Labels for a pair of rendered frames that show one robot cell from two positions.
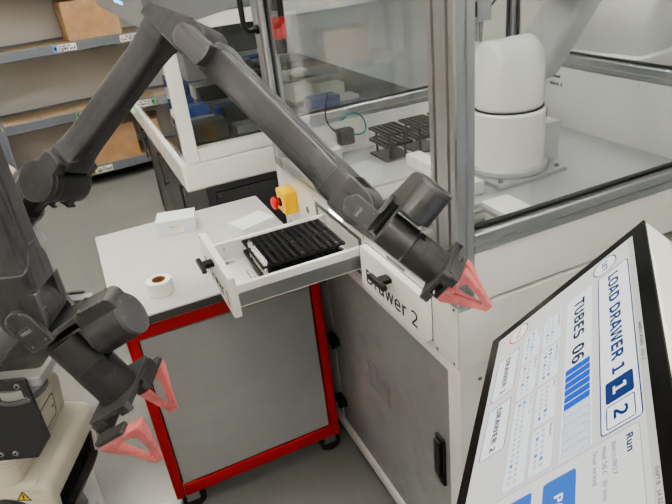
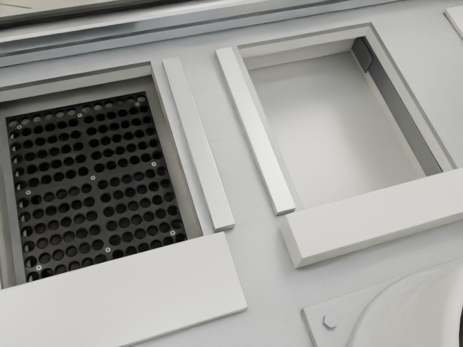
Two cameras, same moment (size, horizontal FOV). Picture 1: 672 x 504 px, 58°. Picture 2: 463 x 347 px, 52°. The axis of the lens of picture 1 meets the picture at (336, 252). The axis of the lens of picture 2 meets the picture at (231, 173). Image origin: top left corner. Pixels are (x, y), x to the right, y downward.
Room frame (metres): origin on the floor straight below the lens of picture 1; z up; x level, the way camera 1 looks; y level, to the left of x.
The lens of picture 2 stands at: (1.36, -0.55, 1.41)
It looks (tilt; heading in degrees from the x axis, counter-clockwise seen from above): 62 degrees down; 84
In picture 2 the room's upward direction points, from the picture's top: 11 degrees clockwise
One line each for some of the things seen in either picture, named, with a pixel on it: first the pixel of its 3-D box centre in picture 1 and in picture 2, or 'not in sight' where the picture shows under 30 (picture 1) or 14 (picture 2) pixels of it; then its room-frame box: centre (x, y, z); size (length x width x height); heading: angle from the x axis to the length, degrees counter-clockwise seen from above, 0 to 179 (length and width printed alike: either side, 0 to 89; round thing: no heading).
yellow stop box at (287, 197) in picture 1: (286, 200); not in sight; (1.75, 0.13, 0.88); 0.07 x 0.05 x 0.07; 22
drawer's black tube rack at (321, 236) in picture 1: (293, 252); not in sight; (1.41, 0.11, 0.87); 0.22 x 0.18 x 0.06; 112
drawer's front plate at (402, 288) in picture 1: (393, 289); not in sight; (1.16, -0.12, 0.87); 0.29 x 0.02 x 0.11; 22
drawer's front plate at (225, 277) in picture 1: (219, 272); not in sight; (1.33, 0.30, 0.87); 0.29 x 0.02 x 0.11; 22
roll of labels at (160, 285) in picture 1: (160, 285); not in sight; (1.47, 0.49, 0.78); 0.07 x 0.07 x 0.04
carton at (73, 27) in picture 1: (87, 17); not in sight; (5.02, 1.67, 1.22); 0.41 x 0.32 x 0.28; 118
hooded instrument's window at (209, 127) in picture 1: (249, 47); not in sight; (3.17, 0.31, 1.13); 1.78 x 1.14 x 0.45; 22
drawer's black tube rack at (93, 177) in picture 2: not in sight; (96, 189); (1.23, -0.30, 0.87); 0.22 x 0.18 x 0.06; 112
